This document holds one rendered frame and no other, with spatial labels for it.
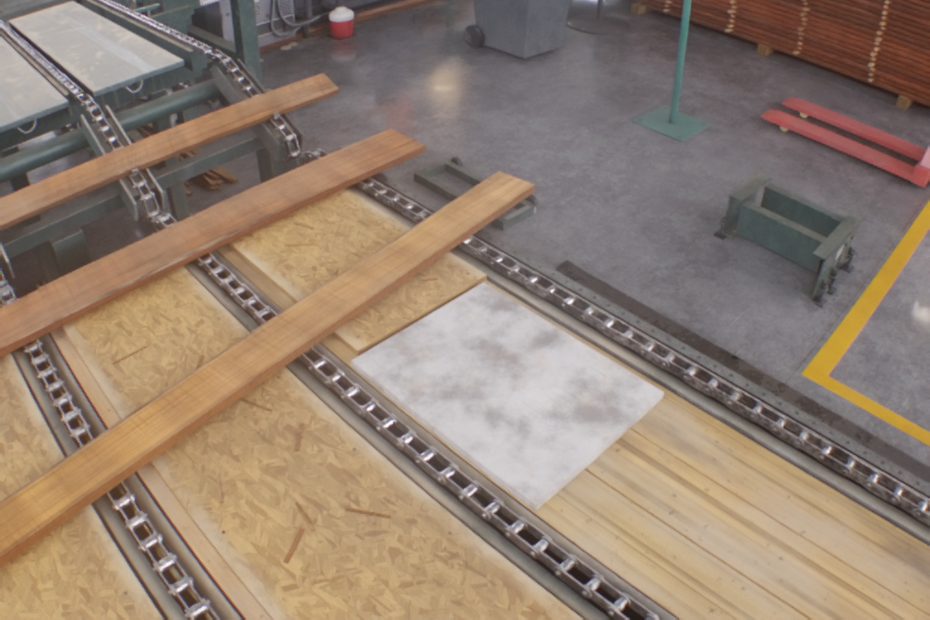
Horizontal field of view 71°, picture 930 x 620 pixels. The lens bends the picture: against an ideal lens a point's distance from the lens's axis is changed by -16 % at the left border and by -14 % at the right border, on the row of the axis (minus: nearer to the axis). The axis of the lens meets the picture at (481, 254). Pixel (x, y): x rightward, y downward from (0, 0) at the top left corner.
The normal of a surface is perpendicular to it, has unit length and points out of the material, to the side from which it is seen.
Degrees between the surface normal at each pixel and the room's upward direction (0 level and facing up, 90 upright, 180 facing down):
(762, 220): 90
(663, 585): 0
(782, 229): 90
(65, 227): 90
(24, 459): 0
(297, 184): 0
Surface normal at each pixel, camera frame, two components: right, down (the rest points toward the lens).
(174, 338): 0.01, -0.82
